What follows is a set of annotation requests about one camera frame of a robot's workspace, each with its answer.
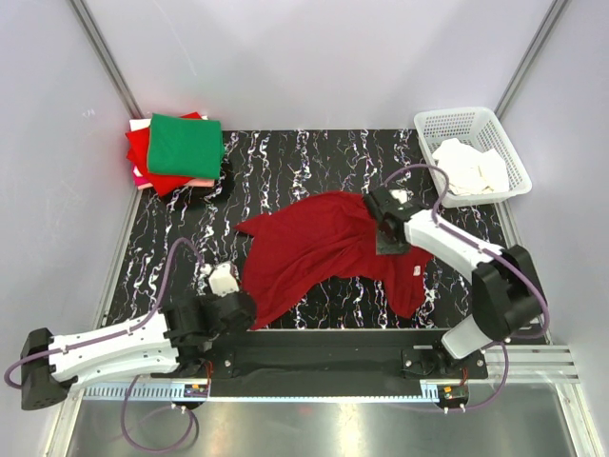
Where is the dark red t-shirt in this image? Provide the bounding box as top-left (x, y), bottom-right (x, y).
top-left (235, 191), bottom-right (432, 328)

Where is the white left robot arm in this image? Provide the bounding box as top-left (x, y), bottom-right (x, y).
top-left (18, 291), bottom-right (256, 410)

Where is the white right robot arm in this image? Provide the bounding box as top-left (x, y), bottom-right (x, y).
top-left (363, 187), bottom-right (549, 364)

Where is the white crumpled t-shirt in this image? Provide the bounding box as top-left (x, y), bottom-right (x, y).
top-left (432, 138), bottom-right (510, 196)

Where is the white plastic basket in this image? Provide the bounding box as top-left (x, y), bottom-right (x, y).
top-left (414, 107), bottom-right (532, 208)

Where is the red folded t-shirt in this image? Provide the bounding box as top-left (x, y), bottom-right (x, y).
top-left (126, 127), bottom-right (195, 196)

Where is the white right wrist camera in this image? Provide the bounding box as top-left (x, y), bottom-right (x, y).
top-left (389, 189), bottom-right (410, 203)

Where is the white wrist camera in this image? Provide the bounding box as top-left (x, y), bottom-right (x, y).
top-left (198, 262), bottom-right (240, 297)
top-left (389, 189), bottom-right (410, 203)

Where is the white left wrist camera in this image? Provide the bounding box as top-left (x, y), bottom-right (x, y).
top-left (198, 262), bottom-right (240, 297)

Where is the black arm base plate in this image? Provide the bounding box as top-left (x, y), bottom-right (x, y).
top-left (171, 329), bottom-right (488, 401)

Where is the aluminium frame post left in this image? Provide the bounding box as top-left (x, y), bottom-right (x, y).
top-left (67, 0), bottom-right (144, 119)

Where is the aluminium frame post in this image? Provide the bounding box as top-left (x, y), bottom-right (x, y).
top-left (494, 0), bottom-right (570, 119)
top-left (67, 0), bottom-right (144, 119)

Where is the aluminium frame post right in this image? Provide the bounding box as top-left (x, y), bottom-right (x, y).
top-left (494, 0), bottom-right (570, 119)

